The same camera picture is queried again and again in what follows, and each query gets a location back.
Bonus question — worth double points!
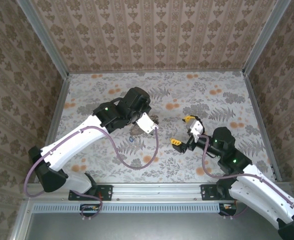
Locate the metal band with key rings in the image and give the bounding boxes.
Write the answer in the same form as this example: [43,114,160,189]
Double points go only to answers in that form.
[129,114,161,138]

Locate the black connector box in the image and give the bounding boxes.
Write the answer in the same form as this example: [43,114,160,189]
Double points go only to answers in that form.
[80,203,103,217]
[218,202,238,217]

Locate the grey metal panel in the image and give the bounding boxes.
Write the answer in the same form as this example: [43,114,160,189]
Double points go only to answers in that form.
[9,199,294,240]

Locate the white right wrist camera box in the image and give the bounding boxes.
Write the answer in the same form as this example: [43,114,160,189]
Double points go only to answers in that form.
[188,119,205,141]

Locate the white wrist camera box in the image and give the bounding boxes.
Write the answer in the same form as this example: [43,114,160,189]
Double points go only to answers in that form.
[135,112,156,135]
[188,119,205,141]

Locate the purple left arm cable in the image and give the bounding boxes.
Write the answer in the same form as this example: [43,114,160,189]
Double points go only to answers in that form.
[23,125,160,219]

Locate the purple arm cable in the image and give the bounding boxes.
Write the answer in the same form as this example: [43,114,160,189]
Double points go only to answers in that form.
[23,125,160,219]
[198,134,294,220]

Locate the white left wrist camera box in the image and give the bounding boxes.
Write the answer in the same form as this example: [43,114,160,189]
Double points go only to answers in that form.
[135,112,156,135]

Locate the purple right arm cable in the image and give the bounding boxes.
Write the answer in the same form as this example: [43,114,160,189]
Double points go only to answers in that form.
[198,134,294,220]

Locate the aluminium side rail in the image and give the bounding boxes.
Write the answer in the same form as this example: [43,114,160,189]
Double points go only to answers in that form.
[43,73,72,152]
[242,72,283,182]

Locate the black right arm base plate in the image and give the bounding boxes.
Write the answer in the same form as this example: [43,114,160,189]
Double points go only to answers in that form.
[201,184,234,201]

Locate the aluminium front rail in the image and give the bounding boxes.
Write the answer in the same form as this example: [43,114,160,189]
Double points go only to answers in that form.
[24,182,294,202]

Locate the grey slotted cable duct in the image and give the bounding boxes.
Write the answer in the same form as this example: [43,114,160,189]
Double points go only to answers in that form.
[33,202,221,214]

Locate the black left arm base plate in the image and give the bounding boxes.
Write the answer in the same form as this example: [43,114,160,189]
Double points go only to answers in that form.
[68,184,113,202]

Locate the aluminium frame post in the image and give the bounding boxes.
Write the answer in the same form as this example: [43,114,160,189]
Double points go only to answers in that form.
[16,0,70,78]
[242,0,292,76]

